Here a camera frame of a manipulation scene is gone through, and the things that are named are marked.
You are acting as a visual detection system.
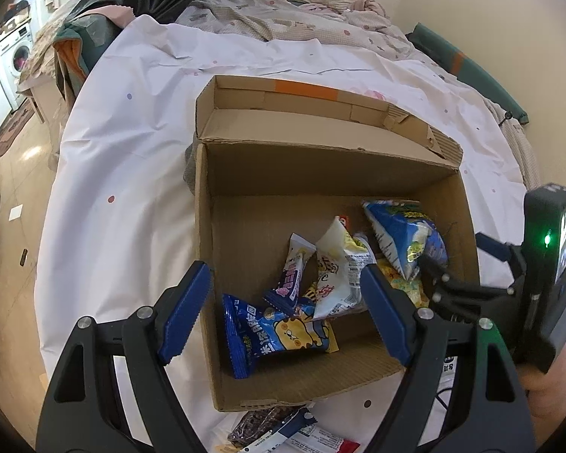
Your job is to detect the white red milk snack bag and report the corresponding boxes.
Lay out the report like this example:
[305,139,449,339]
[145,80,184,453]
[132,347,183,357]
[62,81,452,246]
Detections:
[313,216,376,320]

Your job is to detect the dark meat snack pouch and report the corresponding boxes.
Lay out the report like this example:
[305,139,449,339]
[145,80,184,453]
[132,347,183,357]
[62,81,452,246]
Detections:
[227,406,303,448]

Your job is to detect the white red wafer bar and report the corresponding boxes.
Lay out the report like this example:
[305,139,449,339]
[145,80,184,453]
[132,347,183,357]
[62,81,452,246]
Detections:
[240,407,361,452]

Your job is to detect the right human hand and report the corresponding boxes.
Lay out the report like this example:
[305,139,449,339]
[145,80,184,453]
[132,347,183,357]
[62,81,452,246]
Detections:
[517,345,566,447]

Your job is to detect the yellow chips bag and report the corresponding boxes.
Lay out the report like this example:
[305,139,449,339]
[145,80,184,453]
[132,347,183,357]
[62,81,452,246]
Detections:
[377,258,429,308]

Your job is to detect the blue yellow cartoon snack bag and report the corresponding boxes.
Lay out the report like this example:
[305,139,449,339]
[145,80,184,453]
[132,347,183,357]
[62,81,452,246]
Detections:
[223,294,339,379]

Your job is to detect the blue green popcorn snack bag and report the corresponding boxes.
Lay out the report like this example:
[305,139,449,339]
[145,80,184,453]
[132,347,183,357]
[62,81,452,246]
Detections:
[363,199,449,280]

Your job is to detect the white purple candy packet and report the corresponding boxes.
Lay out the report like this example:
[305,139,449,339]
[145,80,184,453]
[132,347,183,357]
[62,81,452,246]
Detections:
[265,233,316,316]

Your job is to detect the white patterned bed sheet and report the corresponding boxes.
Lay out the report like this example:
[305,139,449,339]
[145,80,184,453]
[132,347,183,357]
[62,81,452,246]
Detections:
[33,13,530,453]

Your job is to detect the dark cloth beside box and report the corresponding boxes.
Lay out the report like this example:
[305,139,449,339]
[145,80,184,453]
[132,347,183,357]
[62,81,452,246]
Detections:
[183,143,197,193]

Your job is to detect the brown cardboard box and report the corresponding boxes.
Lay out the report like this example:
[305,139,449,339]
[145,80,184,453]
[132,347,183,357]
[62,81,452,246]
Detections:
[195,76,480,412]

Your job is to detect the green orange rolled mat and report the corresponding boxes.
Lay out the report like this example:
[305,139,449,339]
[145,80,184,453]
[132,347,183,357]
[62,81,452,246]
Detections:
[406,23,530,125]

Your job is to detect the floral crumpled blanket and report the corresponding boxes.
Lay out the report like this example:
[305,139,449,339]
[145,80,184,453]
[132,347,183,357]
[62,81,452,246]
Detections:
[177,0,415,60]

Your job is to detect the white washing machine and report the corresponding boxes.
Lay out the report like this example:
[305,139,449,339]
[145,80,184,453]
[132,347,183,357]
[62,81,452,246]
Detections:
[0,23,33,111]

